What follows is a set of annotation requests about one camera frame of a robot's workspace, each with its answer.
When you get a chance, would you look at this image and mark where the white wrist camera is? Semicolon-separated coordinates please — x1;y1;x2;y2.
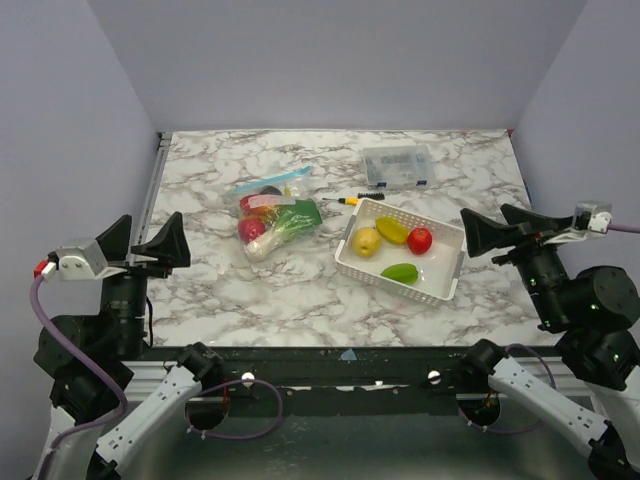
33;239;126;282
545;200;612;245

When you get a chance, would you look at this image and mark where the yellow handled screwdriver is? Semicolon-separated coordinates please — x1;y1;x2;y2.
322;197;360;206

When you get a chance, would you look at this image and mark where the red toy strawberry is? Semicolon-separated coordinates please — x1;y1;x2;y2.
407;228;433;255

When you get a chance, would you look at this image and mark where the green toy star fruit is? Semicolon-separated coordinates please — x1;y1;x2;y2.
380;263;419;285

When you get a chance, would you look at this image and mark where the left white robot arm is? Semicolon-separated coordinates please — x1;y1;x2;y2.
29;212;223;479

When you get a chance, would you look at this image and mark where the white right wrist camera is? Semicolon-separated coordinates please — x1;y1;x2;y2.
545;200;612;245

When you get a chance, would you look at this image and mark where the red yellow toy apple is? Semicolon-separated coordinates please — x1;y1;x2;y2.
237;216;266;244

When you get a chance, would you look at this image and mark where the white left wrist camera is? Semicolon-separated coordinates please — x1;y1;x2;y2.
33;239;126;282

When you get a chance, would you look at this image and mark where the white perforated plastic basket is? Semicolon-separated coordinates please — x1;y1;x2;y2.
334;198;466;305

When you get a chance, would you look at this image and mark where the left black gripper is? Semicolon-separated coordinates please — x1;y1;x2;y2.
99;210;192;355

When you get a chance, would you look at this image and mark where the yellow toy lemon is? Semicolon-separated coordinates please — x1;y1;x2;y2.
352;227;382;258

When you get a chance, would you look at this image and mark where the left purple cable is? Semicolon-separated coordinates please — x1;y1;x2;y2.
29;274;284;480

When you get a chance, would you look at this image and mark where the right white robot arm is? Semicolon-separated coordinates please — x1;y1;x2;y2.
459;202;639;479

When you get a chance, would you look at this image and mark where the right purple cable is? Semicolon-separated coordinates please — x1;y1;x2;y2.
456;221;640;435

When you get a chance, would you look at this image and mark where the clear zip top bag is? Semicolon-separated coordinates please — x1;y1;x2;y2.
224;166;320;253

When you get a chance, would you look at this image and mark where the clear plastic screw box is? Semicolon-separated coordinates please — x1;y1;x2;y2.
361;146;435;190

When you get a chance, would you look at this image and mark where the black bit holder strip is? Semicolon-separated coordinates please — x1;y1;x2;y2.
357;190;385;200

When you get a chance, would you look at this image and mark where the purple cable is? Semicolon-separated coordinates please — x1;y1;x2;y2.
456;221;640;435
29;274;284;480

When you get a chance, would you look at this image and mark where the green toy leafy vegetable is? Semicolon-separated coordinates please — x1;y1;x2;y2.
245;199;322;261

